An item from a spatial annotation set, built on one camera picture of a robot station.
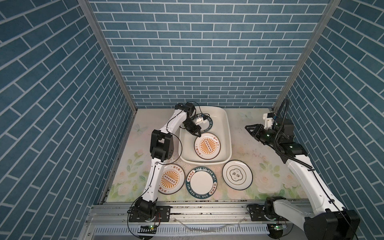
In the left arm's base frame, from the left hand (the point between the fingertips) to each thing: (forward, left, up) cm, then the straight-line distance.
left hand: (199, 134), depth 97 cm
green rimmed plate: (-29, -1, -7) cm, 30 cm away
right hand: (-10, -23, +21) cm, 33 cm away
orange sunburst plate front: (-27, +16, -7) cm, 32 cm away
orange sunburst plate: (-7, -6, -4) cm, 10 cm away
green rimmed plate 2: (+10, -5, -5) cm, 12 cm away
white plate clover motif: (-25, -22, -6) cm, 34 cm away
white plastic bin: (+10, -17, -5) cm, 21 cm away
